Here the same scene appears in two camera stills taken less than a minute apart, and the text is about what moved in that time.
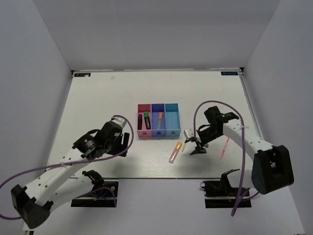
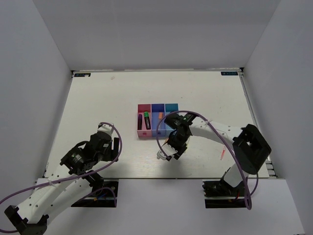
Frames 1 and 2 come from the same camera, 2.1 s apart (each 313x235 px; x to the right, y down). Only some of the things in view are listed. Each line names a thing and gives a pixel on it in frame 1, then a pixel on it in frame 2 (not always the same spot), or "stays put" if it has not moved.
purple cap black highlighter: (140, 121) stays put
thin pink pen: (224, 148) stays put
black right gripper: (199, 149) -> (180, 151)
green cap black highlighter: (146, 115) stays put
